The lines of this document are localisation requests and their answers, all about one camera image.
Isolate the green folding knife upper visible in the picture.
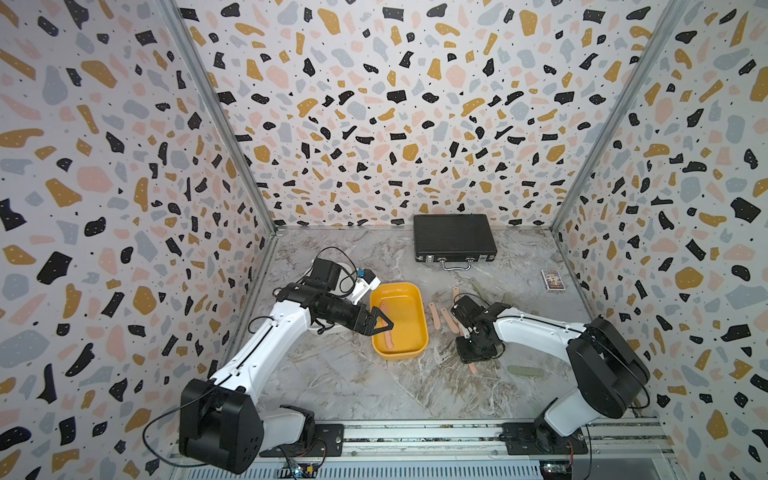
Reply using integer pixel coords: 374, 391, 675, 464
470, 278, 489, 302

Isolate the long pink sheathed knife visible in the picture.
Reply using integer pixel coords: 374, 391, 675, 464
384, 320, 394, 350

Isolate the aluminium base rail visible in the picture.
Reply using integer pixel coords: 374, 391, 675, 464
241, 418, 685, 479

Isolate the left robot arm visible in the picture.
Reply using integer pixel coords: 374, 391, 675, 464
173, 255, 394, 479

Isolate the black ribbed briefcase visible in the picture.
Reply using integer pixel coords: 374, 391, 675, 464
413, 214, 498, 264

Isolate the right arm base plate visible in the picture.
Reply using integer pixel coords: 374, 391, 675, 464
499, 422, 588, 456

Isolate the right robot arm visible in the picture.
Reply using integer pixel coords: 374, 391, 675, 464
451, 294, 650, 451

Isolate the pink folding knife middle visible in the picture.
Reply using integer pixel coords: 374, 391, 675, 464
440, 308, 462, 335

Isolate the yellow plastic bin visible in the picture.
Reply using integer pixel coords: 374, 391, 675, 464
370, 282, 429, 361

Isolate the green knife near arm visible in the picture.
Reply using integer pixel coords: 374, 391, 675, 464
507, 365, 547, 378

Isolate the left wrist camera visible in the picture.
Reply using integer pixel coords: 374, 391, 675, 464
349, 268, 381, 304

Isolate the pink folding knife left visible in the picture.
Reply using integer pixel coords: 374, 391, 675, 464
428, 302, 442, 331

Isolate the playing card box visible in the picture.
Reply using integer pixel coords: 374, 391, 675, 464
541, 269, 566, 291

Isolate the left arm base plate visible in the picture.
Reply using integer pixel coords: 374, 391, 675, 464
259, 423, 345, 458

